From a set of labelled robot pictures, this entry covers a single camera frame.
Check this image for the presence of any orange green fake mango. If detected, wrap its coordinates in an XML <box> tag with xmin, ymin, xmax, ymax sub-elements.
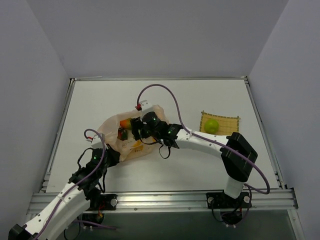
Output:
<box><xmin>119</xmin><ymin>118</ymin><xmax>132</xmax><ymax>130</ymax></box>

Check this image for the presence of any translucent banana print plastic bag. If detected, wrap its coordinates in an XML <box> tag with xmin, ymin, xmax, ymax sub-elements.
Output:
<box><xmin>97</xmin><ymin>109</ymin><xmax>157</xmax><ymax>162</ymax></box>

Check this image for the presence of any green fake pear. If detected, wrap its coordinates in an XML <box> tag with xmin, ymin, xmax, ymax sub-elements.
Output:
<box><xmin>204</xmin><ymin>118</ymin><xmax>219</xmax><ymax>135</ymax></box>

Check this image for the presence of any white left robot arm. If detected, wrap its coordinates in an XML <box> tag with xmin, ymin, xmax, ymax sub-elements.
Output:
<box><xmin>8</xmin><ymin>146</ymin><xmax>120</xmax><ymax>240</ymax></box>

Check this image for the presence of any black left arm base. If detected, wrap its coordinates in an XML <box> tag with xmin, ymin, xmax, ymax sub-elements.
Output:
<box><xmin>81</xmin><ymin>194</ymin><xmax>118</xmax><ymax>227</ymax></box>

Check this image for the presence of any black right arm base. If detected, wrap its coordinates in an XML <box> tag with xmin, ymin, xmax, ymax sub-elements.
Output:
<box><xmin>206</xmin><ymin>191</ymin><xmax>253</xmax><ymax>228</ymax></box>

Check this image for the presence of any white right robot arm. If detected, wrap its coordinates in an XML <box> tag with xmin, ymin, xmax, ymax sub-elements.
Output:
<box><xmin>130</xmin><ymin>111</ymin><xmax>258</xmax><ymax>207</ymax></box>

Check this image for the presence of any red lychee bunch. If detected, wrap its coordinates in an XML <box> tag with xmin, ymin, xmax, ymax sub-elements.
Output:
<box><xmin>117</xmin><ymin>127</ymin><xmax>128</xmax><ymax>141</ymax></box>

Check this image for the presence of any yellow bamboo mat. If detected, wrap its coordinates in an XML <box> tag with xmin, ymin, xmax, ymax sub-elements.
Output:
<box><xmin>199</xmin><ymin>111</ymin><xmax>241</xmax><ymax>136</ymax></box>

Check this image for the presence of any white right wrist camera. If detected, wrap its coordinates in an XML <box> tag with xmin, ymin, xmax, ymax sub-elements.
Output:
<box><xmin>135</xmin><ymin>100</ymin><xmax>155</xmax><ymax>122</ymax></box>

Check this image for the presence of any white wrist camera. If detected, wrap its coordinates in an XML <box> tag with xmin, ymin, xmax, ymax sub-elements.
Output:
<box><xmin>86</xmin><ymin>133</ymin><xmax>106</xmax><ymax>149</ymax></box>
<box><xmin>135</xmin><ymin>100</ymin><xmax>155</xmax><ymax>122</ymax></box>

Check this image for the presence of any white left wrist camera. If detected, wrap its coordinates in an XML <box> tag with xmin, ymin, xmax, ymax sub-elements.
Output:
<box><xmin>86</xmin><ymin>133</ymin><xmax>106</xmax><ymax>149</ymax></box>

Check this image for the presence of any aluminium table frame rail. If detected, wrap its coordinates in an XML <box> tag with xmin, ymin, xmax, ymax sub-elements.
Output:
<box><xmin>30</xmin><ymin>78</ymin><xmax>298</xmax><ymax>217</ymax></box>

